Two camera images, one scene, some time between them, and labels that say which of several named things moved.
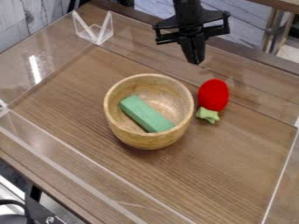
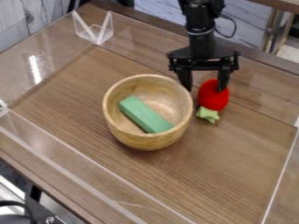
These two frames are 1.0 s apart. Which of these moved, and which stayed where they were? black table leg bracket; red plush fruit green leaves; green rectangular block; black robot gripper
Moved: black robot gripper
Stayed: green rectangular block; red plush fruit green leaves; black table leg bracket
